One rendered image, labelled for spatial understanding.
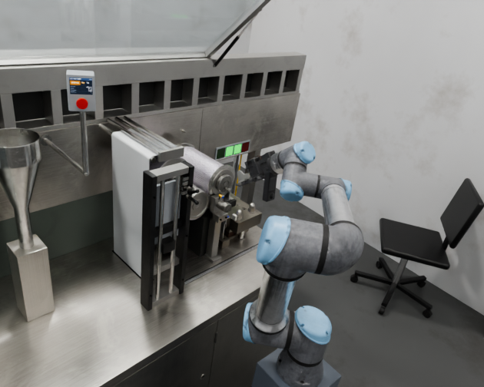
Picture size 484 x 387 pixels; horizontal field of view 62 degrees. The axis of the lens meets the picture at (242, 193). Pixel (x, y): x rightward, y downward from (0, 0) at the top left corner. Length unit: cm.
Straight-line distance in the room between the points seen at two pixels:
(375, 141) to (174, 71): 224
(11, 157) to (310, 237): 79
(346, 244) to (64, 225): 116
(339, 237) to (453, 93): 247
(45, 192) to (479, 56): 275
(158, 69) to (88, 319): 96
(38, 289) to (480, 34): 293
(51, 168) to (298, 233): 99
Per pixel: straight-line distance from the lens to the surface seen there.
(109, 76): 158
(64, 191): 165
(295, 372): 136
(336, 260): 91
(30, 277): 145
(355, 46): 367
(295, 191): 125
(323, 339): 127
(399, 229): 321
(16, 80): 146
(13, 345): 151
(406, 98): 343
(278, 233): 89
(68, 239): 178
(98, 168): 168
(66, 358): 143
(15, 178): 124
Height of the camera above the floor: 200
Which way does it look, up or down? 28 degrees down
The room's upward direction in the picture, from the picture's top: 9 degrees clockwise
